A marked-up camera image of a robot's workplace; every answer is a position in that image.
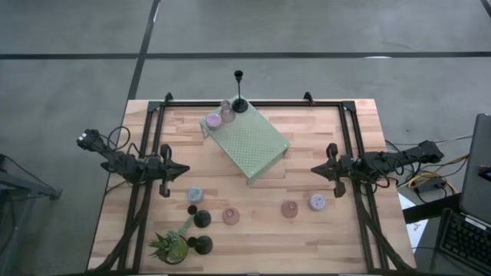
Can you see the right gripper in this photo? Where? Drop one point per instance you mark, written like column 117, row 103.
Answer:
column 345, row 168

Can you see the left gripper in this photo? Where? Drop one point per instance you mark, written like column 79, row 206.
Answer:
column 165, row 170

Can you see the speckled ceramic tealight holder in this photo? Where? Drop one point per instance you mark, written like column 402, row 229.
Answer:
column 317, row 202
column 195, row 194

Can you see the pink ribbed glass candle holder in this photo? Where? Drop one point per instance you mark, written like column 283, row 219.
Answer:
column 289, row 209
column 231, row 216
column 227, row 113

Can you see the tall black candlestick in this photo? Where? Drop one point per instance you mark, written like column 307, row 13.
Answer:
column 202, row 219
column 203, row 245
column 240, row 106

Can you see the purple round candle holder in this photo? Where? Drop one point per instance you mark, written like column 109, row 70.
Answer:
column 213, row 121

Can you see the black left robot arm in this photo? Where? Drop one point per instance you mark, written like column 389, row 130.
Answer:
column 122, row 165

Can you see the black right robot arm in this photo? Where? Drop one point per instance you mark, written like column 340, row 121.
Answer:
column 429, row 151

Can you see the green perforated metal shelf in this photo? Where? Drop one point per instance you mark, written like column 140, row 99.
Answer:
column 253, row 149

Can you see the succulent plant in black pot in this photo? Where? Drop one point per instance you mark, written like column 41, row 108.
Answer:
column 172, row 249

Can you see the black power adapter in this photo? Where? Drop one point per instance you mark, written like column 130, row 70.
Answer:
column 427, row 186

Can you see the white paper sheet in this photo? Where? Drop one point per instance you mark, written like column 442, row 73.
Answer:
column 414, row 230

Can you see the grey laptop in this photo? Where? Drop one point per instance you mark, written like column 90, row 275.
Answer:
column 477, row 172

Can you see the grey metal stand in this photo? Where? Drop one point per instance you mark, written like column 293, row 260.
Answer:
column 23, row 188

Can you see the black keyboard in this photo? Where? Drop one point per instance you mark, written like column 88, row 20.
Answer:
column 464, row 241

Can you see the black and red device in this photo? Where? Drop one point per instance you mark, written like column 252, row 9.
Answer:
column 485, row 173

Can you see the black metal table frame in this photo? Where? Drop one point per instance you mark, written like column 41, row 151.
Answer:
column 192, row 103

